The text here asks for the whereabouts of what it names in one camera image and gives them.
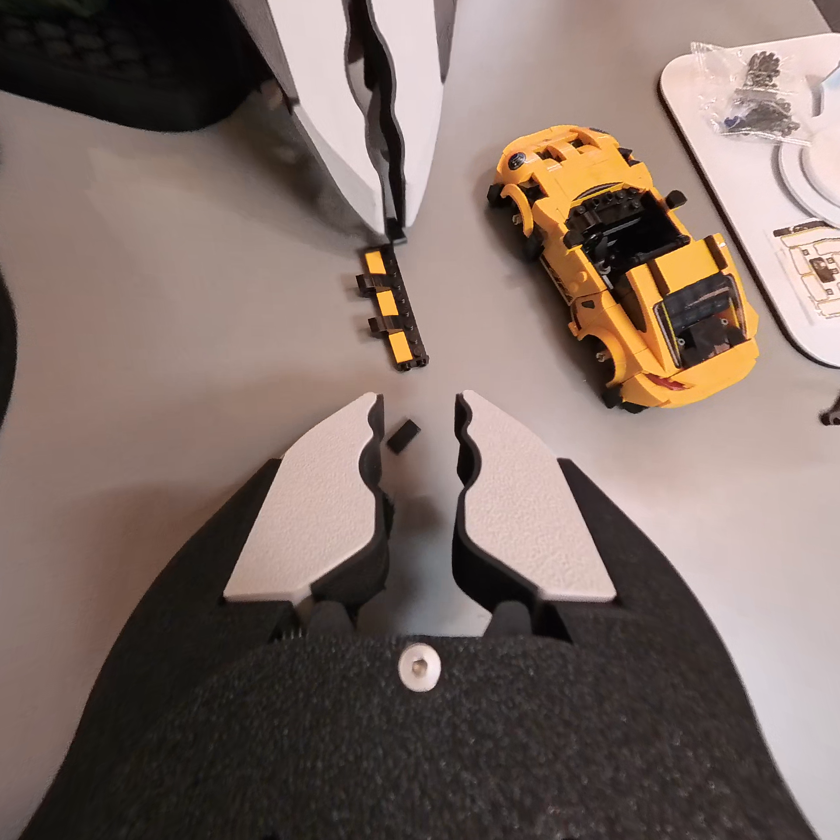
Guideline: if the person's black clothing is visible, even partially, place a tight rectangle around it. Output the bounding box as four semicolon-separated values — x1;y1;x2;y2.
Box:
0;266;19;429

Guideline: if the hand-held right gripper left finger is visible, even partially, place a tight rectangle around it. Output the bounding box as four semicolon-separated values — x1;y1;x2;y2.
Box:
223;392;396;606

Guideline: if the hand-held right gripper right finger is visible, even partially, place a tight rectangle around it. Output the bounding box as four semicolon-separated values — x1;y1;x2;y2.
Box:
451;390;619;606

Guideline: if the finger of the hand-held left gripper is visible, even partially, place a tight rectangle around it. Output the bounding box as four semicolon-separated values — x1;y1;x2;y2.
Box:
369;0;460;231
264;0;396;238

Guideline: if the lego sticker sheet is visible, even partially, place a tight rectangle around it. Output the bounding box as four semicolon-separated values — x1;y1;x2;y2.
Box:
772;219;840;323

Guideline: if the white book stand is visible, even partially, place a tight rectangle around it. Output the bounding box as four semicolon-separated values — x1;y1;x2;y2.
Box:
658;31;840;368

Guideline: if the black yellow lego strip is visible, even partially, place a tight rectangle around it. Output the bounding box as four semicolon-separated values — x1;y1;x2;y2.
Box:
344;243;431;374

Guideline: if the yellow lego car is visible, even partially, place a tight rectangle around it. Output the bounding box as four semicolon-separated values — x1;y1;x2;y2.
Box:
486;124;763;415

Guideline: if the clear bag of lego pieces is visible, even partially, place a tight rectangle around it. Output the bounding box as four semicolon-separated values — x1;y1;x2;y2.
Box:
688;40;815;143

